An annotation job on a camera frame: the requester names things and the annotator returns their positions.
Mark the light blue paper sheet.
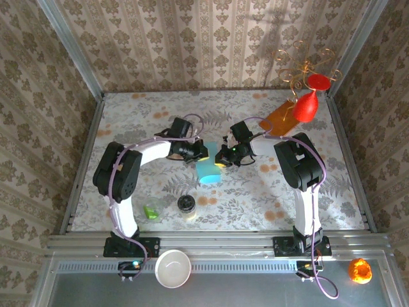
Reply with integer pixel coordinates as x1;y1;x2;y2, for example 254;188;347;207
195;141;224;185

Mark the floral printed table cover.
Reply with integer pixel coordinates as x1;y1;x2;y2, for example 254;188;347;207
72;90;367;232

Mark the glass jar with black lid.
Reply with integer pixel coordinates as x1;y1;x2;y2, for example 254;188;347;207
177;194;197;221

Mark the clear plastic cup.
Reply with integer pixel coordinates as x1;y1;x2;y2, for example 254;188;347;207
142;196;166;223

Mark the red plastic wine glass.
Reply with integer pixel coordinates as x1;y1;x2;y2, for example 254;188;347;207
292;73;332;123

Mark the slotted metal strip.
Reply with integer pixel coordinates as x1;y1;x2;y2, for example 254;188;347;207
56;262;352;274

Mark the white bowl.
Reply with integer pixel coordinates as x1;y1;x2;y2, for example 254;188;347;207
155;249;192;289

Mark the grey metal shelf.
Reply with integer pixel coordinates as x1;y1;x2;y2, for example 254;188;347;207
30;255;403;307

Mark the small controller board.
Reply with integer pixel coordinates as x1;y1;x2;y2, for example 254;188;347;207
295;260;323;283
118;260;143;283

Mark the orange crumpled object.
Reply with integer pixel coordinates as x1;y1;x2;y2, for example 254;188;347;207
347;257;373;285

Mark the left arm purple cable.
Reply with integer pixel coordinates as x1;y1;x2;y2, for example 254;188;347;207
107;113;206;269

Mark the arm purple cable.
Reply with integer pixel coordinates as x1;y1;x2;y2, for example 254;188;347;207
229;116;339;300
107;113;206;269

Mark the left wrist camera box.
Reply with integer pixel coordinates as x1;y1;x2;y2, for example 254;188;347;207
171;117;193;140

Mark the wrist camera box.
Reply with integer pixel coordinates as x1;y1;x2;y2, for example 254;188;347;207
222;121;254;144
171;117;193;140

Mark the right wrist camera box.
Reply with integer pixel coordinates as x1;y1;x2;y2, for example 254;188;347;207
222;121;254;144

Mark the gold wire stand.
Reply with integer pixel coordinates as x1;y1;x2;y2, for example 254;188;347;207
259;40;343;137

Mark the aluminium cross rail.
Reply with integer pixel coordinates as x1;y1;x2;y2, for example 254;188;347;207
46;233;392;256

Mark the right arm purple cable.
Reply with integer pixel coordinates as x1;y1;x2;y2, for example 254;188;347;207
229;116;339;300

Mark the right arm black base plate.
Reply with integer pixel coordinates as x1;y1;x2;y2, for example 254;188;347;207
272;235;332;257

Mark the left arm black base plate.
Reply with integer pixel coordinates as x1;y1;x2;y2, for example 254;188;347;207
102;237;161;258

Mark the aluminium side rail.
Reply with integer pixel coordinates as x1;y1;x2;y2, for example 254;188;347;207
325;95;378;233
60;95;105;236

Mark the aluminium frame post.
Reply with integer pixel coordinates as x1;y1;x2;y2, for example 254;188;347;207
327;0;389;98
36;0;105;102

